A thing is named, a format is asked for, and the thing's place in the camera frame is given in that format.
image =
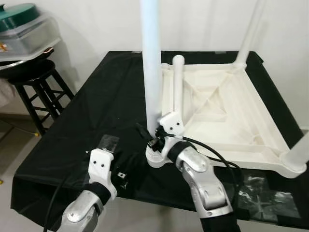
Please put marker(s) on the white plastic table leg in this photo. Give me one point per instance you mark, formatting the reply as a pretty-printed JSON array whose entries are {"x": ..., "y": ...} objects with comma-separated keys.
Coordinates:
[
  {"x": 248, "y": 31},
  {"x": 301, "y": 150},
  {"x": 151, "y": 63},
  {"x": 177, "y": 87}
]

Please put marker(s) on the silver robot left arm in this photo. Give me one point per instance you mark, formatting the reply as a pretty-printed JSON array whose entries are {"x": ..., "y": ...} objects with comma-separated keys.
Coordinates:
[{"x": 84, "y": 212}]

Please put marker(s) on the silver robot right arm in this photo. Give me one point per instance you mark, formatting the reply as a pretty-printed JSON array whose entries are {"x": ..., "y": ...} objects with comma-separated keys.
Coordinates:
[{"x": 203, "y": 183}]

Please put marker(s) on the clear plastic bag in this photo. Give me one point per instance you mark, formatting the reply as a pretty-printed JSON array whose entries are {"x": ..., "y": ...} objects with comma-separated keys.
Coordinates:
[
  {"x": 263, "y": 195},
  {"x": 108, "y": 142}
]

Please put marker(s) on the black tablecloth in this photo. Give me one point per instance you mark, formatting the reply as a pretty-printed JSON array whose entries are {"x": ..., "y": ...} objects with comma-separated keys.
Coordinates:
[{"x": 96, "y": 96}]

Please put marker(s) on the black round stool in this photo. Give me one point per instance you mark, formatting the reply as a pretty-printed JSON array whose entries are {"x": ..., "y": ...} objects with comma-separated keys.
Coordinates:
[{"x": 38, "y": 87}]

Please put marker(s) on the clear plastic storage box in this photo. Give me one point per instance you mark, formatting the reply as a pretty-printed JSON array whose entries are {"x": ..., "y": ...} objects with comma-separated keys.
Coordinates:
[{"x": 26, "y": 36}]

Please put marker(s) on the dark green round lid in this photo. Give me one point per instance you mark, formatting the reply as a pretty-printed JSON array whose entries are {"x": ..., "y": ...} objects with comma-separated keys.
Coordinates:
[{"x": 17, "y": 12}]

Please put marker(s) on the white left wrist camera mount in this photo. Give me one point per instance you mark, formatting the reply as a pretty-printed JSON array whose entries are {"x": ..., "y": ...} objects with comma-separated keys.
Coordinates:
[{"x": 101, "y": 166}]

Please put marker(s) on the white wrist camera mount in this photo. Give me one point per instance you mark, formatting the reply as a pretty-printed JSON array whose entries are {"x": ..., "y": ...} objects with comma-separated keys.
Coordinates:
[
  {"x": 101, "y": 166},
  {"x": 171, "y": 123}
]

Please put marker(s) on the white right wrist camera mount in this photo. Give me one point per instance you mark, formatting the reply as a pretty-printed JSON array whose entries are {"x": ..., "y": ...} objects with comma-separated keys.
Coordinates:
[{"x": 171, "y": 123}]

